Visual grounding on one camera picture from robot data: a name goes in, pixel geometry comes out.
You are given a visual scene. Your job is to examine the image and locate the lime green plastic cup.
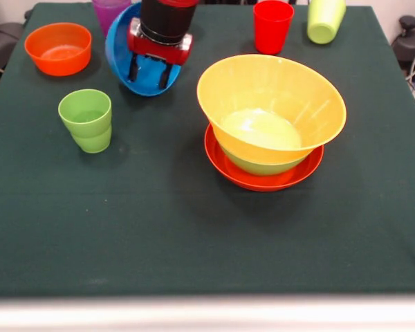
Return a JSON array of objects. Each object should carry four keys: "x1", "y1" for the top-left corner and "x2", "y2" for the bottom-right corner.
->
[{"x1": 306, "y1": 0, "x2": 347, "y2": 45}]

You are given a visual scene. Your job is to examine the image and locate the large orange plastic bowl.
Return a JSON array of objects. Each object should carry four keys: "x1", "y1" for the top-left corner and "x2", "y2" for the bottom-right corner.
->
[{"x1": 196, "y1": 53, "x2": 348, "y2": 165}]

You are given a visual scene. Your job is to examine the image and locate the red plastic cup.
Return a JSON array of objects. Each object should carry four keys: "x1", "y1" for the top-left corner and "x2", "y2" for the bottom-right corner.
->
[{"x1": 252, "y1": 0, "x2": 295, "y2": 56}]

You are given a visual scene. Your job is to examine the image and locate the wide red plastic bowl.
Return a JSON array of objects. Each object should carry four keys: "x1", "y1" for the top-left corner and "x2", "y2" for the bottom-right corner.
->
[{"x1": 203, "y1": 123, "x2": 325, "y2": 193}]

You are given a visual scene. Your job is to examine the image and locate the purple plastic cup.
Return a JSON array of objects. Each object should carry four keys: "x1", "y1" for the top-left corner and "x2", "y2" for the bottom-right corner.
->
[{"x1": 91, "y1": 0, "x2": 132, "y2": 37}]

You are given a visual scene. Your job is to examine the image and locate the small red plastic bowl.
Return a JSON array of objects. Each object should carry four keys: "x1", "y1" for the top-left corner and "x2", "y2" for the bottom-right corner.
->
[{"x1": 24, "y1": 21, "x2": 93, "y2": 77}]

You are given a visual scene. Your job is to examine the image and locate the green plastic bowl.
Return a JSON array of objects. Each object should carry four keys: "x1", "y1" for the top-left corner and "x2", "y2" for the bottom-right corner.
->
[{"x1": 219, "y1": 143, "x2": 311, "y2": 176}]

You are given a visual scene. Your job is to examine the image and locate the dark green tablecloth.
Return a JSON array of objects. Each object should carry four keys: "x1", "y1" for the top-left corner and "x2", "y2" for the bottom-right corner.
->
[{"x1": 0, "y1": 1, "x2": 415, "y2": 299}]

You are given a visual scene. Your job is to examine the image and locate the blue plastic bowl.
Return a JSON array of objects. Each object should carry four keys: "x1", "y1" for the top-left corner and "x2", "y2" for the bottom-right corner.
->
[{"x1": 104, "y1": 1, "x2": 183, "y2": 98}]

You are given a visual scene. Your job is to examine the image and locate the black rounded stand foot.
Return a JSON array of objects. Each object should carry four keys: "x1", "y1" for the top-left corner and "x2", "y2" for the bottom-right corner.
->
[
  {"x1": 0, "y1": 5, "x2": 25, "y2": 75},
  {"x1": 391, "y1": 15, "x2": 415, "y2": 65}
]

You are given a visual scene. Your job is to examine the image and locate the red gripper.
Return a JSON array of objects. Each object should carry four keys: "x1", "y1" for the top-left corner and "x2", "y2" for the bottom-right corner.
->
[{"x1": 127, "y1": 29, "x2": 194, "y2": 90}]

